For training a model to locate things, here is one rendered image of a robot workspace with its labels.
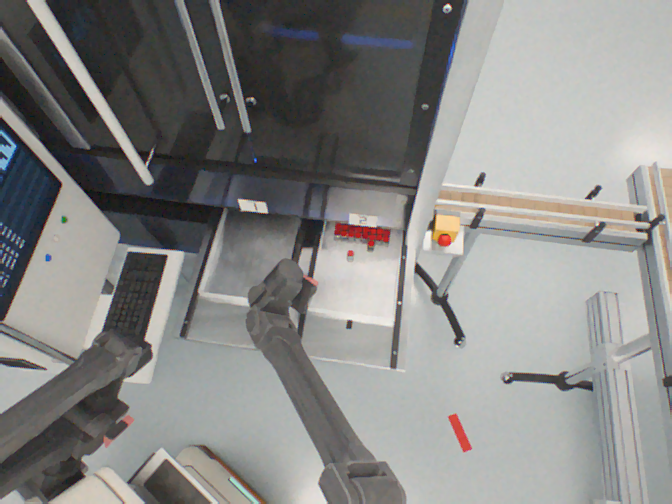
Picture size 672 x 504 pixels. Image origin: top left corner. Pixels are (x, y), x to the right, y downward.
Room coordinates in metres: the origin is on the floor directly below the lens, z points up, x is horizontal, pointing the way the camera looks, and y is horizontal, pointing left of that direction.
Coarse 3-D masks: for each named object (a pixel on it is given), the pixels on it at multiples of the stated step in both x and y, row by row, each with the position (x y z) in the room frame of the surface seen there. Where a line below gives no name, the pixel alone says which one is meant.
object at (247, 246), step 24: (240, 216) 0.83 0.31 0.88; (264, 216) 0.83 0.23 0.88; (288, 216) 0.82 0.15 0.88; (216, 240) 0.73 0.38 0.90; (240, 240) 0.74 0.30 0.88; (264, 240) 0.74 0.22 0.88; (288, 240) 0.73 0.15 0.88; (216, 264) 0.65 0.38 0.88; (240, 264) 0.65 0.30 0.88; (264, 264) 0.65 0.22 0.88; (216, 288) 0.57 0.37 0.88; (240, 288) 0.57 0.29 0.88
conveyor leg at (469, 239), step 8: (464, 232) 0.82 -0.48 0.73; (464, 240) 0.80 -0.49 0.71; (472, 240) 0.79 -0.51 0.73; (464, 248) 0.79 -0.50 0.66; (464, 256) 0.79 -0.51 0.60; (456, 264) 0.79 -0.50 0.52; (448, 272) 0.80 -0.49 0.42; (456, 272) 0.79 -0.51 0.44; (448, 280) 0.79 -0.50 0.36; (440, 288) 0.80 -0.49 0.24; (448, 288) 0.79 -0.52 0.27; (440, 296) 0.79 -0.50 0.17
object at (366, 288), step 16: (320, 240) 0.71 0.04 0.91; (400, 240) 0.72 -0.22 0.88; (320, 256) 0.67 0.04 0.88; (336, 256) 0.67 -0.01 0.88; (368, 256) 0.66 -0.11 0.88; (384, 256) 0.66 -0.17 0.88; (400, 256) 0.64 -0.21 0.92; (320, 272) 0.61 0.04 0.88; (336, 272) 0.61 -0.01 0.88; (352, 272) 0.61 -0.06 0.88; (368, 272) 0.61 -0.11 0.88; (384, 272) 0.61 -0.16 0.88; (320, 288) 0.56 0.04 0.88; (336, 288) 0.56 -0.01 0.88; (352, 288) 0.56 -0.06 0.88; (368, 288) 0.55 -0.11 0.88; (384, 288) 0.55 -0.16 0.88; (320, 304) 0.51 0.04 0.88; (336, 304) 0.50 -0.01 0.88; (352, 304) 0.50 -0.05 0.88; (368, 304) 0.50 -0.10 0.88; (384, 304) 0.50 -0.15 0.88; (384, 320) 0.45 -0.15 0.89
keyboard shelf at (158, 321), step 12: (156, 252) 0.74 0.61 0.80; (168, 252) 0.74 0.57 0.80; (180, 252) 0.74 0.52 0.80; (168, 264) 0.70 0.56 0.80; (180, 264) 0.70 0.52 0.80; (168, 276) 0.65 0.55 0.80; (168, 288) 0.61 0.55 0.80; (108, 300) 0.57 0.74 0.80; (156, 300) 0.57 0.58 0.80; (168, 300) 0.57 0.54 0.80; (96, 312) 0.53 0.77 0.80; (156, 312) 0.53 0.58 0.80; (168, 312) 0.53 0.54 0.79; (96, 324) 0.49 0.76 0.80; (156, 324) 0.48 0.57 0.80; (156, 336) 0.45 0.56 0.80; (84, 348) 0.42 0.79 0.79; (156, 348) 0.41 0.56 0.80; (156, 360) 0.37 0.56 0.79; (144, 372) 0.33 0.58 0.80
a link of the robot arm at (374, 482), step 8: (352, 480) 0.01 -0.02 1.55; (360, 480) 0.01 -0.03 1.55; (368, 480) 0.01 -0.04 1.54; (376, 480) 0.01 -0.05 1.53; (384, 480) 0.01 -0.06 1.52; (392, 480) 0.01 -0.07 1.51; (360, 488) 0.00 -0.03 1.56; (368, 488) 0.00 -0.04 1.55; (376, 488) 0.00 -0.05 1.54; (384, 488) 0.00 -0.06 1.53; (392, 488) 0.00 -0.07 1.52; (400, 488) 0.00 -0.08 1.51; (360, 496) -0.01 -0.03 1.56; (368, 496) -0.01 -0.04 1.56; (376, 496) -0.01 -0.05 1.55; (384, 496) -0.01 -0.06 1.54; (392, 496) -0.01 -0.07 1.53; (400, 496) -0.01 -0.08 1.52
